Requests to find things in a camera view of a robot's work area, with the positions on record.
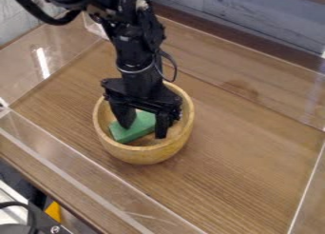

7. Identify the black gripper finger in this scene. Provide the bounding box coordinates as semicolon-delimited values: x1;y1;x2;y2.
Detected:
155;112;171;139
110;102;136;129

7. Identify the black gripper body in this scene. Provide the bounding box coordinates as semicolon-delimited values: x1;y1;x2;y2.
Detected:
100;50;184;122

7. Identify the green rectangular block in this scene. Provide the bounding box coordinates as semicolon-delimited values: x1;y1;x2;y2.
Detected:
108;110;156;144

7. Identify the brown wooden bowl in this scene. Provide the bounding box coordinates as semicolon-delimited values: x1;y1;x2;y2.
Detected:
94;82;195;165

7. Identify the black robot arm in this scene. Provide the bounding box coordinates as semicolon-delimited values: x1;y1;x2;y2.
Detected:
15;0;183;139

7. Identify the black device with screw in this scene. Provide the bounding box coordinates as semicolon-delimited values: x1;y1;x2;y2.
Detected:
28;209;78;234

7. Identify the clear acrylic tray wall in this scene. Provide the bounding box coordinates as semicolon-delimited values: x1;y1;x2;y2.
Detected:
0;99;212;234

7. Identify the black cable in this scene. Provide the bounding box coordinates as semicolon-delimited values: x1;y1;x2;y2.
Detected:
0;201;38;234

